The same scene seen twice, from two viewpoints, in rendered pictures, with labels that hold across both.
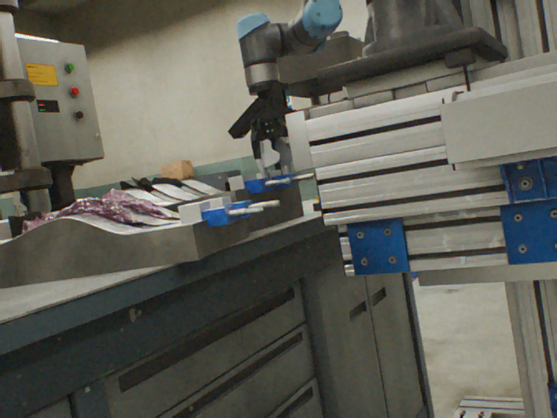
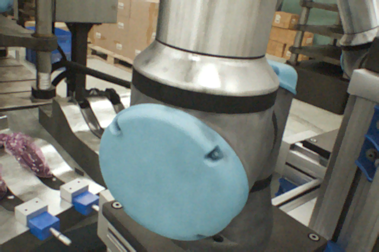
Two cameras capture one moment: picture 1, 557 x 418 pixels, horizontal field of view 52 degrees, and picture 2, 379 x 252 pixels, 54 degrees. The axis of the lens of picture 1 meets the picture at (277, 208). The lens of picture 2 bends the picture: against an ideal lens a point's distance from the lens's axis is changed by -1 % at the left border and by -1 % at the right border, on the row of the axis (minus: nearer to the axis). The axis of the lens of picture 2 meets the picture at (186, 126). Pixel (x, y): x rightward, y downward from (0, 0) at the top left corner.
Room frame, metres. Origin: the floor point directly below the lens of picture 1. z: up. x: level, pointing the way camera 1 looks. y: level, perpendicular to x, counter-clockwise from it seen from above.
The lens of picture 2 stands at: (0.43, -0.30, 1.35)
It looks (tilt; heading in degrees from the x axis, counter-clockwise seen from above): 23 degrees down; 16
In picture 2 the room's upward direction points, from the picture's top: 9 degrees clockwise
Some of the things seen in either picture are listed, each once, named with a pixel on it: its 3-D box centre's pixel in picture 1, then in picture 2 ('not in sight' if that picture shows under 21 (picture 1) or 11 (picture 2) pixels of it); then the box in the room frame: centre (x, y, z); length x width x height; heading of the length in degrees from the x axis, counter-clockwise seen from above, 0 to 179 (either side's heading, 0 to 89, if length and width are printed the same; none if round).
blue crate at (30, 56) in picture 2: not in sight; (51, 55); (4.35, 2.73, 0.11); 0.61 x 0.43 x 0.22; 69
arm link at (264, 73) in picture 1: (263, 77); not in sight; (1.29, -0.02, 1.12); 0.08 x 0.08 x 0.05
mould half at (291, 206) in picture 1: (184, 207); (108, 126); (1.38, 0.22, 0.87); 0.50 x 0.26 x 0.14; 58
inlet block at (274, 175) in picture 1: (288, 180); not in sight; (1.28, -0.03, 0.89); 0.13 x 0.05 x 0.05; 58
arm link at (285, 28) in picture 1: (301, 36); not in sight; (1.30, -0.12, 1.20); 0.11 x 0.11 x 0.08; 15
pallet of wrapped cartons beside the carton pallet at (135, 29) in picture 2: not in sight; (135, 29); (5.30, 2.05, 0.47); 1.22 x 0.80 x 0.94; 67
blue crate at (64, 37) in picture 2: not in sight; (51, 39); (4.35, 2.73, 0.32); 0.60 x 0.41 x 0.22; 69
